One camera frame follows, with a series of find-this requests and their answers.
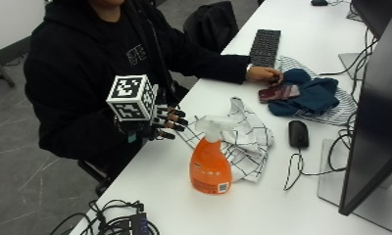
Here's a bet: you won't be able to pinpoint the large black monitor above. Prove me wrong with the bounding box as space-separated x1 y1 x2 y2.
337 0 392 216

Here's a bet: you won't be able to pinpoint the the person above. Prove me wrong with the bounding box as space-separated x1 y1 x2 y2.
23 0 252 197

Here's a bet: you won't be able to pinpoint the tangle of black cables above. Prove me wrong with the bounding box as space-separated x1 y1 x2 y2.
48 198 161 235

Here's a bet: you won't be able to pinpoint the dark red wallet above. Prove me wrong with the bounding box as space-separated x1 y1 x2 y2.
257 83 301 105

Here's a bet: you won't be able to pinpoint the black keyboard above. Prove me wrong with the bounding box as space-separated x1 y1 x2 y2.
248 28 284 69

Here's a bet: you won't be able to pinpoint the grey monitor stand base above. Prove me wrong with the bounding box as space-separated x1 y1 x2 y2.
315 138 392 235

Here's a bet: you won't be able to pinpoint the white checked cloth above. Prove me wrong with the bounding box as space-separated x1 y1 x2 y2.
176 96 276 183

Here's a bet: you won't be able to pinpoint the orange spray bottle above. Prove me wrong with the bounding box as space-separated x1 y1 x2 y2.
188 115 240 196

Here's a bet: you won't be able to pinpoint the black monitor cables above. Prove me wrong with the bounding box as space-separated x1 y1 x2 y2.
317 27 379 145

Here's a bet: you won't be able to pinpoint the small grey stand base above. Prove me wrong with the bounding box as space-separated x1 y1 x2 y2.
337 52 367 81

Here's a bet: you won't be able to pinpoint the black mouse cable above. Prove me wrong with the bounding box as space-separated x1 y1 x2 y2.
282 147 350 192

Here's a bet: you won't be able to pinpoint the grey striped white cloth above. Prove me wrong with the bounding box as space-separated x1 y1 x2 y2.
276 55 359 127

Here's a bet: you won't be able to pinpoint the black office chair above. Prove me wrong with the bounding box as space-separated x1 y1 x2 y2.
76 159 114 198

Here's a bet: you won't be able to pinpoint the dark blue cloth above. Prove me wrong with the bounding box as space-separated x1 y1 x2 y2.
266 68 341 118

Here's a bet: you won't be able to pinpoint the white marker cube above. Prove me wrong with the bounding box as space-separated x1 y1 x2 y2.
104 73 160 122

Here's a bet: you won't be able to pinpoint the black computer mouse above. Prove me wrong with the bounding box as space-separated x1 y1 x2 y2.
288 119 310 149

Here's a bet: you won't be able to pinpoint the black cable hub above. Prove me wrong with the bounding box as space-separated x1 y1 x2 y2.
129 211 150 235

